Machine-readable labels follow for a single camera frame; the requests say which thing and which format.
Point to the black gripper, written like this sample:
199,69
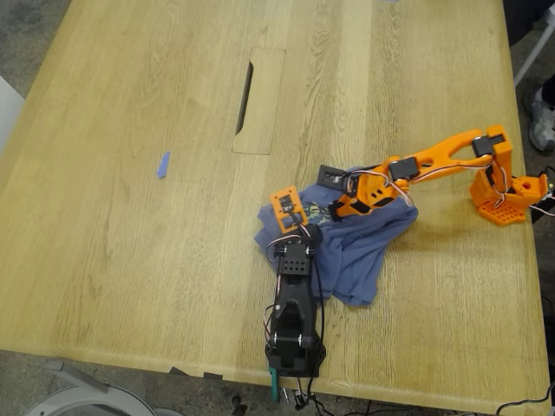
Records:
313,234

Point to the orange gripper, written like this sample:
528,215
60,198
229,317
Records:
352,208

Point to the blue T-shirt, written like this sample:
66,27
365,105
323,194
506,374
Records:
355,260

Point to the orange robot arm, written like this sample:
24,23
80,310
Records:
446,151

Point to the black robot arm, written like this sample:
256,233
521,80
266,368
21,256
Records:
295,312

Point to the teal table clamp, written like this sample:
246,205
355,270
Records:
274,385

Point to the blue tape strip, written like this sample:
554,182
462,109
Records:
163,164

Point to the black chair caster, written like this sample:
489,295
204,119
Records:
238,407

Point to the grey sneaker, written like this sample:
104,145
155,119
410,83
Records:
542,125

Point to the white chair leg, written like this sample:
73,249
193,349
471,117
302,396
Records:
535,52

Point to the white round swivel chair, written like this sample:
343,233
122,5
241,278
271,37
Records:
86,401

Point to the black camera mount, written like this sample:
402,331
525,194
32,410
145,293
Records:
331,175

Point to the orange camera mount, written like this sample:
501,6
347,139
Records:
282,219

